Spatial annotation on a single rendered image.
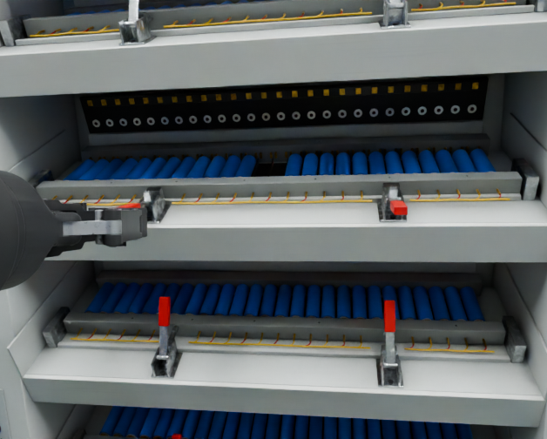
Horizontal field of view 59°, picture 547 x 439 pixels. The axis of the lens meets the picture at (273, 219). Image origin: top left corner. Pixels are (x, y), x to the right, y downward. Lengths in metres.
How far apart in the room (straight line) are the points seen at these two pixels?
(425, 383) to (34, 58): 0.55
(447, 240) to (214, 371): 0.31
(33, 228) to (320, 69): 0.31
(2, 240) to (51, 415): 0.51
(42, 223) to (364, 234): 0.32
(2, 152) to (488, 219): 0.55
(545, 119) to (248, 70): 0.31
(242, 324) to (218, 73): 0.31
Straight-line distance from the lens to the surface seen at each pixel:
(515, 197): 0.57
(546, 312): 0.59
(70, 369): 0.67
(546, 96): 0.59
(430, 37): 0.50
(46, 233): 0.32
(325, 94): 0.65
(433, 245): 0.52
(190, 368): 0.62
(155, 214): 0.55
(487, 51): 0.52
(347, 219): 0.51
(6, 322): 0.67
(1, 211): 0.28
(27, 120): 0.69
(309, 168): 0.58
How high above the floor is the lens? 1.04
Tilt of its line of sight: 12 degrees down
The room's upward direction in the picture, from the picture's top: 2 degrees counter-clockwise
